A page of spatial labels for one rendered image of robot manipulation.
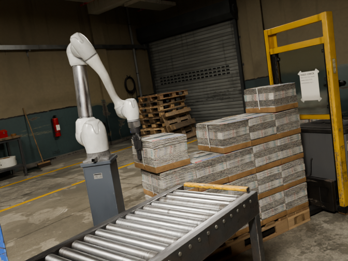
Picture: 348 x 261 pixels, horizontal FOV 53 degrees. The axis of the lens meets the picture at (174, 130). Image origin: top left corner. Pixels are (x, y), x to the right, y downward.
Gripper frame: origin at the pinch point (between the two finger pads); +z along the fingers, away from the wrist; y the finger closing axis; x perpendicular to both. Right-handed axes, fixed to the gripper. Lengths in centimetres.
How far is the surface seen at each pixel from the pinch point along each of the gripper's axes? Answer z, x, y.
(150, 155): -0.3, -2.7, -14.5
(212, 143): 6, -65, -2
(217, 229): 20, 15, -112
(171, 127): 54, -319, 534
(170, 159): 5.7, -15.4, -18.7
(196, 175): 22.4, -34.1, -19.1
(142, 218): 16, 37, -80
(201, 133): -3, -65, 13
